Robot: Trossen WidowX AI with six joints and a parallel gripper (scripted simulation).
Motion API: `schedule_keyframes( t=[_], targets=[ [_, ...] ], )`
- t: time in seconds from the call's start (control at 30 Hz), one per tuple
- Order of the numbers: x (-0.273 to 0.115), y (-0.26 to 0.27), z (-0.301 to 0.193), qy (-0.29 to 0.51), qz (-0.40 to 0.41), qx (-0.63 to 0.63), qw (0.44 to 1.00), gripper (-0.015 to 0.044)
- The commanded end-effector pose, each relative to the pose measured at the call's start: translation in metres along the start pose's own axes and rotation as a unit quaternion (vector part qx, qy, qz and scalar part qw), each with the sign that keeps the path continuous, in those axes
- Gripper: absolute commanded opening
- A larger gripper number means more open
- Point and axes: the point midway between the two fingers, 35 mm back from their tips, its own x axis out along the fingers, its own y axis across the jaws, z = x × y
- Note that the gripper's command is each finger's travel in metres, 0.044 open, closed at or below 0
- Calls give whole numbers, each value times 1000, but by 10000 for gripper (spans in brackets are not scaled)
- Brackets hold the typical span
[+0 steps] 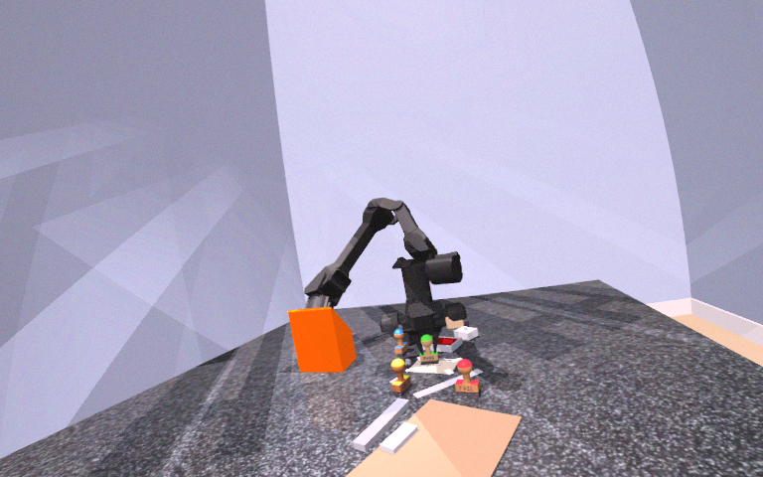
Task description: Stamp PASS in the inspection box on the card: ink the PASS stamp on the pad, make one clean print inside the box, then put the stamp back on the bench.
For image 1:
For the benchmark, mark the white flat strip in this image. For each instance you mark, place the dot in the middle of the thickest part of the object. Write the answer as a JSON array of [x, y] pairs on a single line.
[[444, 385]]

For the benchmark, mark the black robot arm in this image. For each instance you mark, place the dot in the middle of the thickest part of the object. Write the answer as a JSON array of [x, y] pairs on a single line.
[[426, 265]]

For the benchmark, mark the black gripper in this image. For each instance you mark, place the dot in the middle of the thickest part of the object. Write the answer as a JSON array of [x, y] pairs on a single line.
[[455, 312]]

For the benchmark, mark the wooden rubber stamp with red knob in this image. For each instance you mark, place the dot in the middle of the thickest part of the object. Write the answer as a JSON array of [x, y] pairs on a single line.
[[466, 387]]

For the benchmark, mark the white rectangular bar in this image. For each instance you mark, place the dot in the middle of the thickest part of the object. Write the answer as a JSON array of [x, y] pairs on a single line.
[[377, 429]]

